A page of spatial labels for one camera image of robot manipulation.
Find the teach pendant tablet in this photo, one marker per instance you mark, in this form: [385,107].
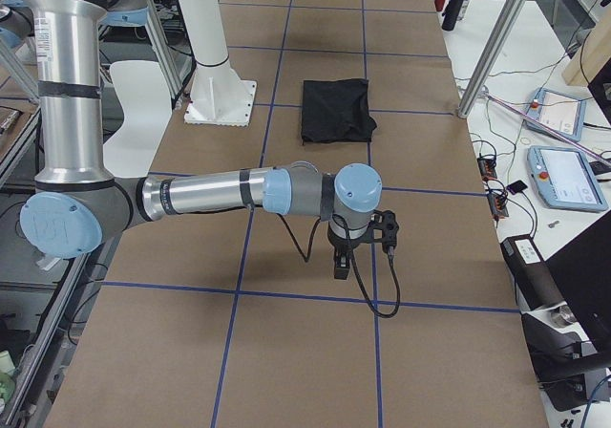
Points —
[558,111]
[564,179]

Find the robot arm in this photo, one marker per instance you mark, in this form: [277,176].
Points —
[92,188]

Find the metal rod with white ring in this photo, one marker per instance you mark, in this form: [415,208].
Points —
[547,130]

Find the white chair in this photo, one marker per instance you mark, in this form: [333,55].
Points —
[146,103]

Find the black t-shirt with logo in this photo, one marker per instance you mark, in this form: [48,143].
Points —
[336,111]

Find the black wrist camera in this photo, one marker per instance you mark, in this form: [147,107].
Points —
[384,229]

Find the teach pendant tablet near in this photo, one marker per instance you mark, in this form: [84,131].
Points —
[564,179]

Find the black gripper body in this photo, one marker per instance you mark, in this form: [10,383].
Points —
[340,246]

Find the aluminium frame post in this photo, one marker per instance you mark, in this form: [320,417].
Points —
[501,30]

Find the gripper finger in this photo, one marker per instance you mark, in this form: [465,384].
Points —
[341,260]

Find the black box device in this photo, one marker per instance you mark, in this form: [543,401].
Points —
[535,287]

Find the teach pendant tablet far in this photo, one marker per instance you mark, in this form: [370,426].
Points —
[558,111]

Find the black water bottle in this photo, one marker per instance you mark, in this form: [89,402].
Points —
[450,14]

